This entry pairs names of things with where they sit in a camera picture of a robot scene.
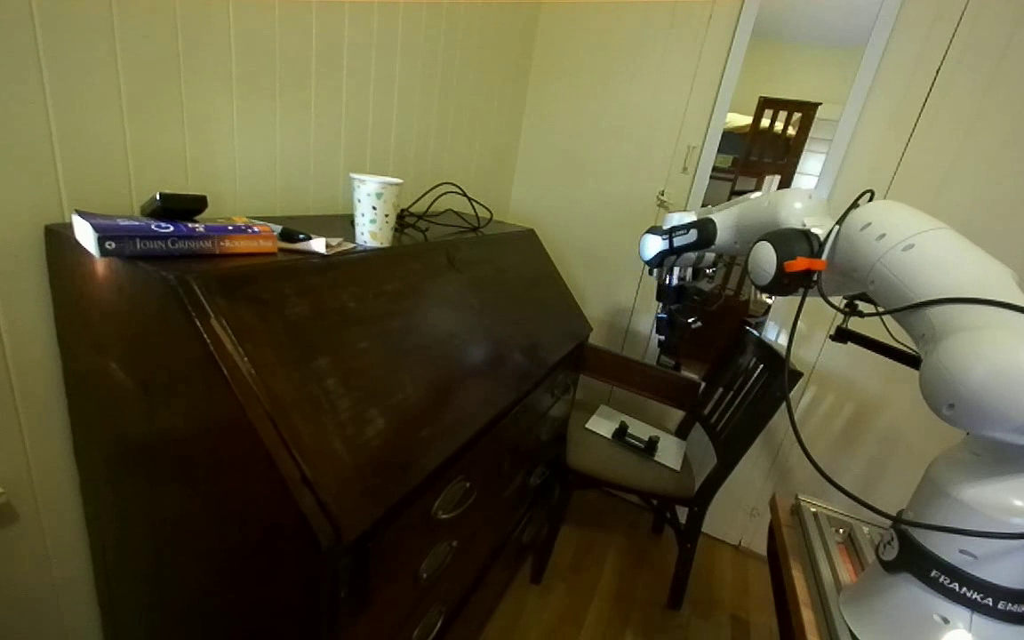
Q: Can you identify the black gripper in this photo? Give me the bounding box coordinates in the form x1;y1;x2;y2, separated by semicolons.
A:
656;255;746;348

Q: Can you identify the white paper sheet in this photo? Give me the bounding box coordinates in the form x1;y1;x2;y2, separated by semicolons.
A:
584;403;690;472

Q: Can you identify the black rectangular clip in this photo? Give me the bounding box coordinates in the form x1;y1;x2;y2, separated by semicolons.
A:
608;419;666;454

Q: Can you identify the dark wooden hutch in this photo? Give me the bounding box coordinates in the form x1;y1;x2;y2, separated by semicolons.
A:
705;94;826;208

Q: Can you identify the dark wooden cushioned chair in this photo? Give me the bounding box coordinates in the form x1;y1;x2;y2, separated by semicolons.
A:
525;326;807;614

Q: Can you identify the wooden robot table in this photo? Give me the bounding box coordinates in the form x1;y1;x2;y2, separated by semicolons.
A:
766;491;836;640

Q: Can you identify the oval brass drawer pull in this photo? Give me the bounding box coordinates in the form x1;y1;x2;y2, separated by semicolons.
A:
432;472;484;525
415;534;465;582

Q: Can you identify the white dotted paper cup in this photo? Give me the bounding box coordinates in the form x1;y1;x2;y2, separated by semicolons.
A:
349;171;406;248

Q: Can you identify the small white card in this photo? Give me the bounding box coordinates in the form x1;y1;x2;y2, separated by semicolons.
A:
296;233;358;261

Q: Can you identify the dark wooden slant-front desk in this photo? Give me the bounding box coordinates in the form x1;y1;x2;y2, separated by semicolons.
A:
42;210;596;640

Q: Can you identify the small black box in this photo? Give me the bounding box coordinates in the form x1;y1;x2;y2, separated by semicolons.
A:
139;188;214;225

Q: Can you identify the blue book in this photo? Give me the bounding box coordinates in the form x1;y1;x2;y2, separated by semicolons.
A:
68;210;283;261

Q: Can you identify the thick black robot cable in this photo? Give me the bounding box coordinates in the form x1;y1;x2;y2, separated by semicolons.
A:
778;186;1024;545

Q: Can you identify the black camera on stand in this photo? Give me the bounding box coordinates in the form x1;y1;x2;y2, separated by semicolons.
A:
827;295;932;372

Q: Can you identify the black coiled cable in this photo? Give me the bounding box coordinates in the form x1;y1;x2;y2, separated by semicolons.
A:
395;179;498;242

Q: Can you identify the white doorway frame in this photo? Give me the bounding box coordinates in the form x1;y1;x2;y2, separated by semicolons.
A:
646;0;910;365

